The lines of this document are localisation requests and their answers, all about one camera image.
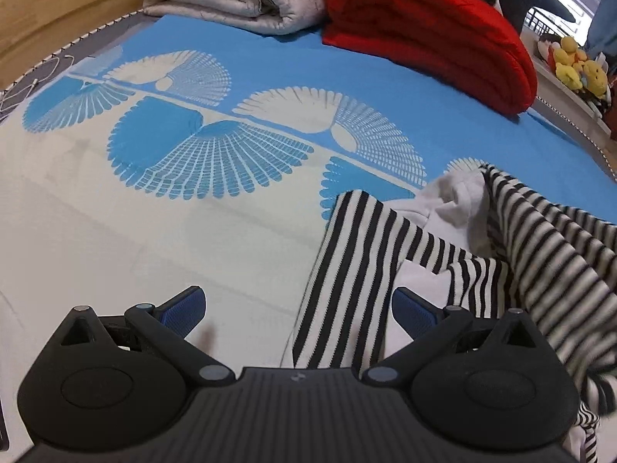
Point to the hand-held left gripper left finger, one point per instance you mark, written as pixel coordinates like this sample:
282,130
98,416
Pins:
185,311

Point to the white windowsill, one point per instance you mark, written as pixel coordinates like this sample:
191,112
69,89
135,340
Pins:
566,106

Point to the striped and white small garment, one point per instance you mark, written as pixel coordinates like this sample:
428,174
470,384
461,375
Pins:
356,275

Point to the red folded blanket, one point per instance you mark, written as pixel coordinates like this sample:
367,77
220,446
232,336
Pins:
434,33

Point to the black flat object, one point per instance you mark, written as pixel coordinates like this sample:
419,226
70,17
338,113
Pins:
3,419

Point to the blue curtain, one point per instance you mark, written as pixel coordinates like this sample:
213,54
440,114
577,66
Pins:
605,5

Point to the yellow plush toy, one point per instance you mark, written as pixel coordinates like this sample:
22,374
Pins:
596,76
568,72

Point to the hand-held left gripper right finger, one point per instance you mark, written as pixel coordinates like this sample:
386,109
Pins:
412,313

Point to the blue and white patterned bedsheet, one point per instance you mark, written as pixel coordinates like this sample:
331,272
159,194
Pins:
120,231

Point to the wooden headboard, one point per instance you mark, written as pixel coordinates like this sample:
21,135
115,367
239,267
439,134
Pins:
53,5

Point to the dark red bag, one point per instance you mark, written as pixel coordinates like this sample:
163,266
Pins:
612,123

